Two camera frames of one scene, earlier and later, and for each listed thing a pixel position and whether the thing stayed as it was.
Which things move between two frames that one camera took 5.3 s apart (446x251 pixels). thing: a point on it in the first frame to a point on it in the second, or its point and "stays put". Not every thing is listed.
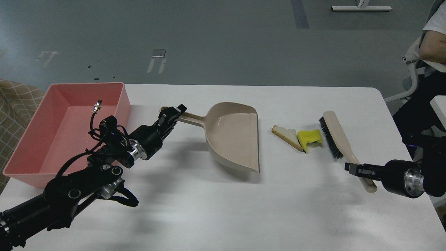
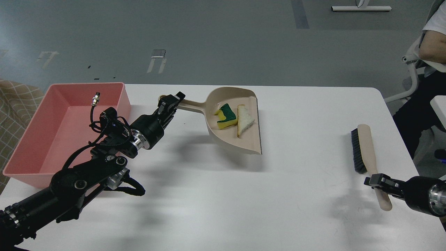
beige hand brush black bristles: x=339 y=144 to x=364 y=161
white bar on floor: x=361 y=8 stays put
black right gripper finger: x=362 y=168 to x=382 y=180
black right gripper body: x=405 y=177 to x=416 y=193
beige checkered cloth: x=19 y=101 stays put
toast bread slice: x=289 y=136 to x=244 y=119
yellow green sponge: x=305 y=136 to x=227 y=117
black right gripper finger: x=367 y=174 to x=390 y=192
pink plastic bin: x=66 y=124 stays put
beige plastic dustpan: x=232 y=133 to x=249 y=141
